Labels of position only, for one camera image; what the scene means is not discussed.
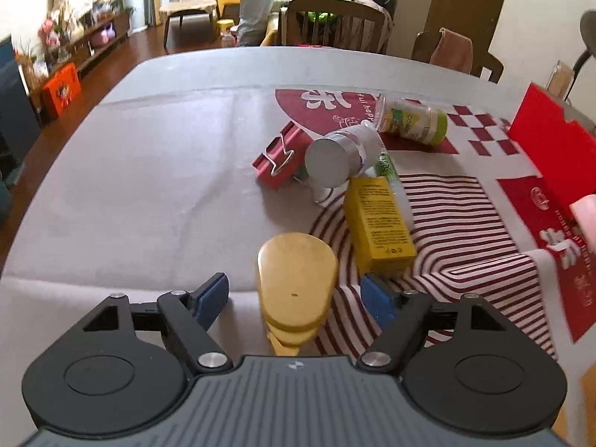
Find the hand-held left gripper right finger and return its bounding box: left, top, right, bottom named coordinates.
left=356, top=274, right=515, bottom=375

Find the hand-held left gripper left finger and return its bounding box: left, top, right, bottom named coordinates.
left=84, top=272, right=234, bottom=374

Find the yellow carton box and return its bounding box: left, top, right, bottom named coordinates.
left=343, top=176, right=417, bottom=276

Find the yellow wooden castanet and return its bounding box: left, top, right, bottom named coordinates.
left=256, top=233, right=340, bottom=357

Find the green and white pen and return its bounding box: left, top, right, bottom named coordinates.
left=372, top=149, right=399, bottom=187

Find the white bottle with silver cap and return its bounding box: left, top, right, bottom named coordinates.
left=305, top=121, right=383, bottom=189

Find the red binder clip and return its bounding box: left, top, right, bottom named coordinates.
left=251, top=121, right=327, bottom=206

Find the toothpick jar with green lid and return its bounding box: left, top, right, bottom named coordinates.
left=375, top=94, right=448, bottom=146

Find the pink heart-shaped box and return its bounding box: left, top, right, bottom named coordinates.
left=569, top=196, right=596, bottom=252

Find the red cardboard shoe box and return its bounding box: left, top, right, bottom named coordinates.
left=508, top=83, right=596, bottom=217

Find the red and white printed tablecloth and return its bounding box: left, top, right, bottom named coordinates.
left=0, top=85, right=596, bottom=368

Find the orange printed box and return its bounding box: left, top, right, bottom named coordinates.
left=42, top=63, right=82, bottom=119

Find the pink towel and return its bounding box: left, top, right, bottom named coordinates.
left=429, top=28, right=475, bottom=75

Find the wooden media cabinet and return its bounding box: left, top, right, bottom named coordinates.
left=28, top=9, right=131, bottom=117

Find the black television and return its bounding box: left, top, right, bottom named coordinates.
left=0, top=35, right=42, bottom=178

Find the pink round ornament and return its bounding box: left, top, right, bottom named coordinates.
left=91, top=23, right=116, bottom=47

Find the glass tumbler with brown contents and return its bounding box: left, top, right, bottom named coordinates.
left=547, top=60, right=576, bottom=101

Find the grey plastic bag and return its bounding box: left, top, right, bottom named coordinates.
left=237, top=0, right=279, bottom=47

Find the light wooden coffee table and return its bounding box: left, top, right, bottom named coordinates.
left=158, top=0, right=224, bottom=47

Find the wooden slatted dining chair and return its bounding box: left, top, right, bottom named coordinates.
left=285, top=0, right=394, bottom=54

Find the grey desk lamp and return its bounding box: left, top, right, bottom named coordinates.
left=570, top=9, right=596, bottom=103

